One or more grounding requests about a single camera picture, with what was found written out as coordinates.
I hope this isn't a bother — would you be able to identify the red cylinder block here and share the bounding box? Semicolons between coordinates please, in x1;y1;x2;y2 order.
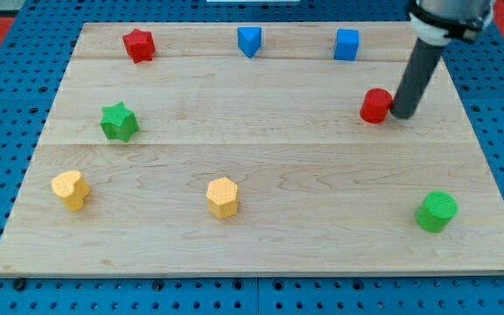
360;88;393;123

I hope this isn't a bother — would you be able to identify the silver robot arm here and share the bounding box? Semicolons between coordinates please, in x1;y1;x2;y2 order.
406;0;495;46

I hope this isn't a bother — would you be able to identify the yellow hexagon block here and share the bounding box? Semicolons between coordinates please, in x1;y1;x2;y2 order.
206;177;238;219

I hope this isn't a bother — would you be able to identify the wooden board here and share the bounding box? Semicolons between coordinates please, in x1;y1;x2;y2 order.
0;22;504;278

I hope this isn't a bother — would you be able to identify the blue triangle block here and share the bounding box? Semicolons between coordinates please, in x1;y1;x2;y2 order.
237;26;262;58

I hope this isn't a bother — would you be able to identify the green star block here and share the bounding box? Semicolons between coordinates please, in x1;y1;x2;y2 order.
100;101;140;143

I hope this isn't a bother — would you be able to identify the blue cube block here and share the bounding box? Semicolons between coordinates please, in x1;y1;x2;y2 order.
333;29;360;61

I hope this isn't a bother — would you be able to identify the red star block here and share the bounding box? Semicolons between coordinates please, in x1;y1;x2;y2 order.
122;29;156;64

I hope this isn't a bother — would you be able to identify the yellow heart block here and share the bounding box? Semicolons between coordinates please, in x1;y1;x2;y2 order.
51;171;90;212

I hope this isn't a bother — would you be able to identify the green cylinder block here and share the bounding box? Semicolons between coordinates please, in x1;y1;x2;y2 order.
415;191;458;233

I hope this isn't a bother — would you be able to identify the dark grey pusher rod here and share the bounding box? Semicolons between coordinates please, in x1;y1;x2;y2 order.
389;38;445;119

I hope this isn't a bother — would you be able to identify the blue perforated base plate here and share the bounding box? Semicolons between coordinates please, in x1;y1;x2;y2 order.
0;0;504;314

